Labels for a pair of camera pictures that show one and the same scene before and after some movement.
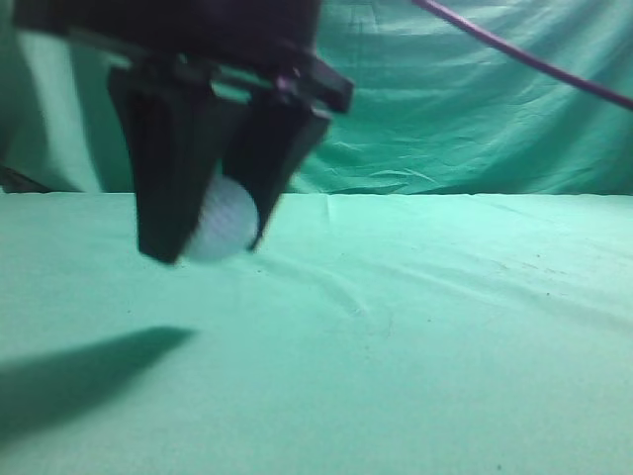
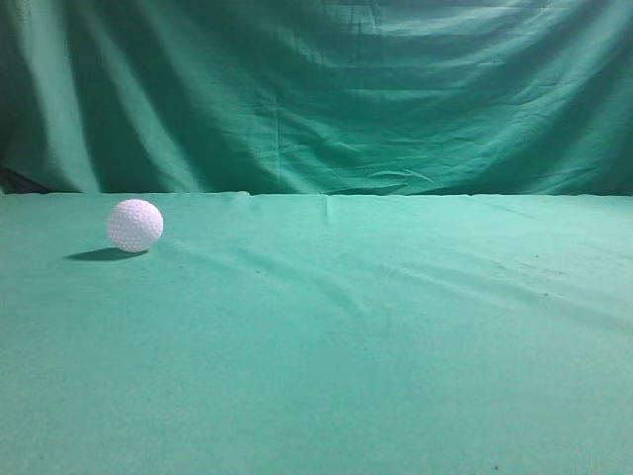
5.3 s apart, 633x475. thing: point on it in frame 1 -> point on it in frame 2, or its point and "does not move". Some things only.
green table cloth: (364, 333) does not move
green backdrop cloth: (435, 107) does not move
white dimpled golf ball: (226, 226) -> (135, 226)
